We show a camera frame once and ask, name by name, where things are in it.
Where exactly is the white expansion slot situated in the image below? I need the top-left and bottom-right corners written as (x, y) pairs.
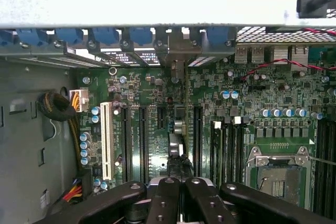
top-left (100, 101), bottom-right (114, 180)

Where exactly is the braided power cable bundle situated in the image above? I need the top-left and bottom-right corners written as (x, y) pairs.
top-left (37, 91), bottom-right (81, 173)

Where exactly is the metal socket cover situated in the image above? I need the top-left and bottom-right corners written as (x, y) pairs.
top-left (255, 154), bottom-right (309, 167)

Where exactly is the black cable plug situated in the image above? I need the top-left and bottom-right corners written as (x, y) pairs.
top-left (296, 0), bottom-right (336, 19)

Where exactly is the blue slot clip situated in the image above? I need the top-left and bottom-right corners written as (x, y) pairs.
top-left (205, 27), bottom-right (229, 48)
top-left (128, 27), bottom-right (153, 48)
top-left (90, 26), bottom-right (120, 48)
top-left (54, 27), bottom-right (84, 47)

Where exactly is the green motherboard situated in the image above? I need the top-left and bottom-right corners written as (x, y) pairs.
top-left (76, 48), bottom-right (336, 224)

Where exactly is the black RAM slot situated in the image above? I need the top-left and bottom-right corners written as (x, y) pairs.
top-left (225, 123), bottom-right (234, 183)
top-left (234, 123), bottom-right (244, 183)

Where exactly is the installed RAM stick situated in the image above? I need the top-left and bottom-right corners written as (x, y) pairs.
top-left (213, 121), bottom-right (224, 184)

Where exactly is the red black twisted wire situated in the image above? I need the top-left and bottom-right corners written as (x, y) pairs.
top-left (240, 26), bottom-right (336, 81)

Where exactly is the short black expansion slot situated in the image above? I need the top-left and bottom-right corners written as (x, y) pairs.
top-left (156, 108), bottom-right (166, 131)

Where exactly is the white power connector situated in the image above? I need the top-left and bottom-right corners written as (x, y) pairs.
top-left (69, 88), bottom-right (89, 114)

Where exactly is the silver rear port block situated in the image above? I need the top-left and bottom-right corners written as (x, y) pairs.
top-left (272, 45), bottom-right (310, 67)

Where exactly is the open black PC case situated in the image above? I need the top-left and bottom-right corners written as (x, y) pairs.
top-left (0, 0), bottom-right (336, 224)

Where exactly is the silver USB port block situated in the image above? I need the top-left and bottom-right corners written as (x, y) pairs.
top-left (235, 46), bottom-right (266, 64)

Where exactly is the CPU socket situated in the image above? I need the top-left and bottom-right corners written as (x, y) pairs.
top-left (246, 145), bottom-right (311, 209)

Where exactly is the red yellow black wire bundle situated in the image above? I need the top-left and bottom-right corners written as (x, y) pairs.
top-left (61, 170), bottom-right (92, 204)

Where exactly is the thin locking lever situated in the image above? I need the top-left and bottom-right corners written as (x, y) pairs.
top-left (306, 155), bottom-right (336, 166)

